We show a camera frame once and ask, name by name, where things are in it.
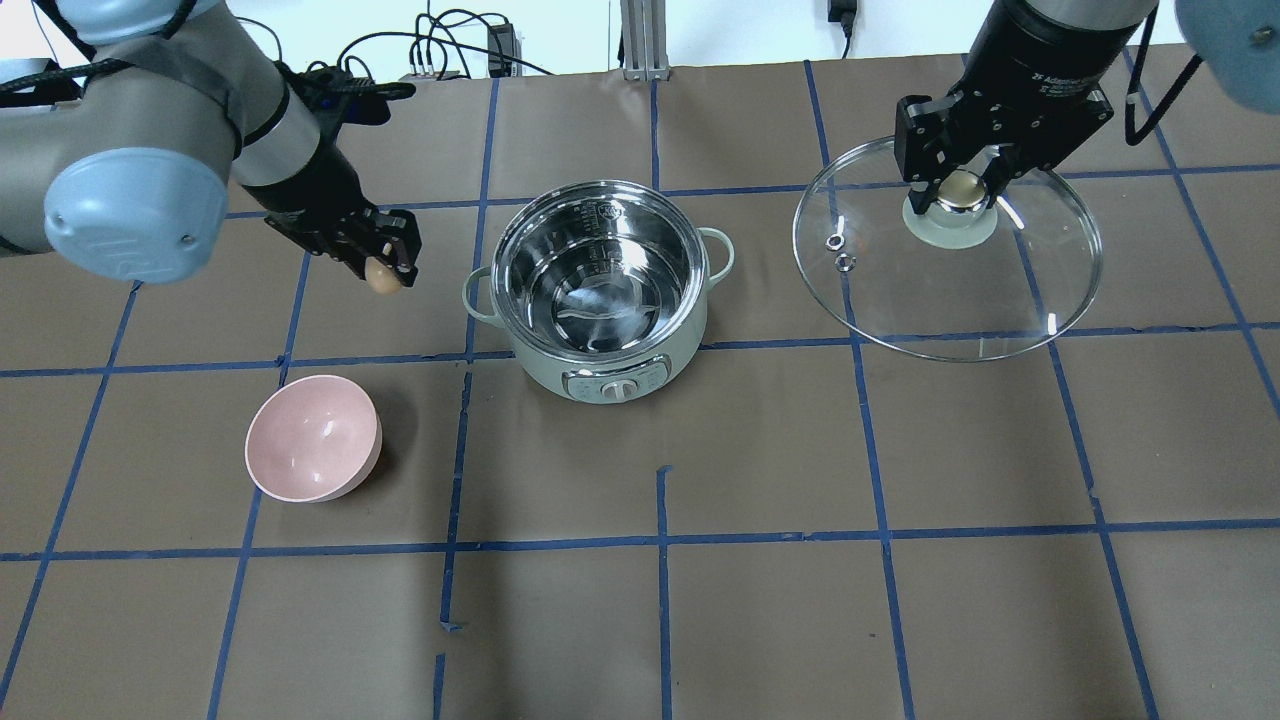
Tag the glass pot lid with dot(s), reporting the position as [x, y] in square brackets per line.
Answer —
[979, 276]

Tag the pink bowl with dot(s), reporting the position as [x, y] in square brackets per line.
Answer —
[313, 440]

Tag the black power plug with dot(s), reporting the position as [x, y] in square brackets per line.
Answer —
[844, 13]

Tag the brown egg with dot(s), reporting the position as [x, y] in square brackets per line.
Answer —
[380, 278]

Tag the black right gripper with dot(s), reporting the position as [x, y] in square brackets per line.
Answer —
[1045, 62]

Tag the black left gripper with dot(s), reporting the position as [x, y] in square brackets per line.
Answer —
[303, 187]

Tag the pale green electric pot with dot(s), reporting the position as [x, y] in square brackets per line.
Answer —
[602, 288]

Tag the aluminium frame post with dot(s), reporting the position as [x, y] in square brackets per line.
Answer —
[644, 41]

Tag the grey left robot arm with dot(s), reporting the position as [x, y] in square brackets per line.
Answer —
[122, 165]

